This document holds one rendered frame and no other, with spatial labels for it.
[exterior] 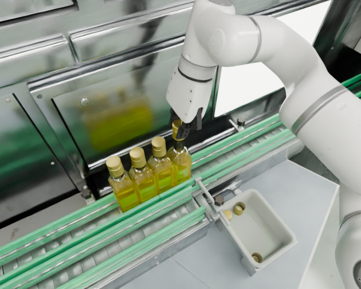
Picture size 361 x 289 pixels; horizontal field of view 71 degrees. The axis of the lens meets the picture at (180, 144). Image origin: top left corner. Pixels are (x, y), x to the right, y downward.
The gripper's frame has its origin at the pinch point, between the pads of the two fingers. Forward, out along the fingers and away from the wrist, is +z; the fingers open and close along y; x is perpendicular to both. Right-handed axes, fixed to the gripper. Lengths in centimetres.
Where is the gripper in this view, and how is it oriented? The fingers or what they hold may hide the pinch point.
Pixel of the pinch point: (179, 126)
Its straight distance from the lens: 62.5
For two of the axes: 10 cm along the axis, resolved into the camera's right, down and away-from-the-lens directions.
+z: -2.3, 6.9, 6.9
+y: 4.8, 6.9, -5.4
